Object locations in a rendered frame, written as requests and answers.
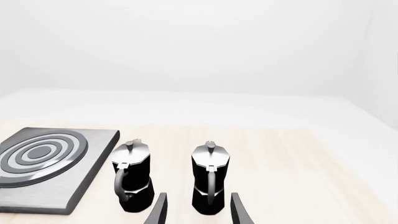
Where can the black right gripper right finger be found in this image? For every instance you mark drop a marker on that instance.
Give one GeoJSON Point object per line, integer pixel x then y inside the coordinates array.
{"type": "Point", "coordinates": [238, 212]}

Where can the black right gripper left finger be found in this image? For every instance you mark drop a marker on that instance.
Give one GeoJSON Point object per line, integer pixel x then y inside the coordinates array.
{"type": "Point", "coordinates": [158, 212]}

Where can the flat black stove plate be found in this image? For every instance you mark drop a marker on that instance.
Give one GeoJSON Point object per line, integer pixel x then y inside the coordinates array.
{"type": "Point", "coordinates": [46, 168]}

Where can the black moka pot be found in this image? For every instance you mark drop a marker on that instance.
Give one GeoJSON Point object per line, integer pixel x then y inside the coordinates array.
{"type": "Point", "coordinates": [210, 182]}
{"type": "Point", "coordinates": [133, 179]}

